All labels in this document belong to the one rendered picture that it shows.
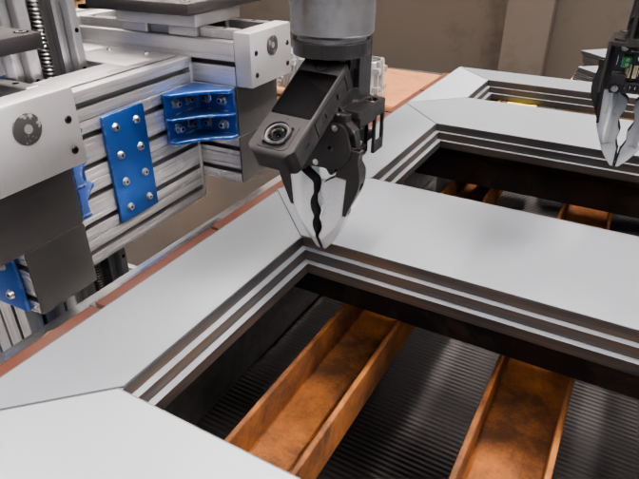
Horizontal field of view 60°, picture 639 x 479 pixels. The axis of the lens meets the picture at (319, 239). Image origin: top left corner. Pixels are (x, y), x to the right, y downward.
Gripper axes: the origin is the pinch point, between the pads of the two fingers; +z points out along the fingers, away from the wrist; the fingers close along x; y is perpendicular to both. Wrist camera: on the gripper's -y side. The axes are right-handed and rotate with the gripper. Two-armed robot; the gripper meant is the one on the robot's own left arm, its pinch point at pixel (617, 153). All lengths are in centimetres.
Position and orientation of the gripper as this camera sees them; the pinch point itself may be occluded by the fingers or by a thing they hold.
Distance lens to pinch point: 76.9
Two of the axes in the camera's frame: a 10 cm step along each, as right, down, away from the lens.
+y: -4.9, 4.4, -7.5
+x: 8.7, 2.4, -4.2
